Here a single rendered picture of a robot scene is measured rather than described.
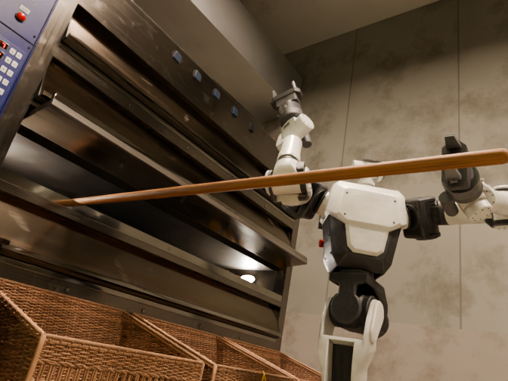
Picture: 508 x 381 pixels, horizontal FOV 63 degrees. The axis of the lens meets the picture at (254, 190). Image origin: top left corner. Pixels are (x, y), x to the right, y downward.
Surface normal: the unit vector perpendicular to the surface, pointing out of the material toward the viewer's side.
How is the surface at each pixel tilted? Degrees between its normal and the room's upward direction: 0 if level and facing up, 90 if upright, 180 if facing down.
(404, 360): 90
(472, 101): 90
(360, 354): 87
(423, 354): 90
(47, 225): 70
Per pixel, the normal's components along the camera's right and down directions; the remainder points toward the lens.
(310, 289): -0.58, -0.41
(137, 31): 0.81, -0.07
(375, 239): 0.03, -0.38
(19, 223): 0.83, -0.38
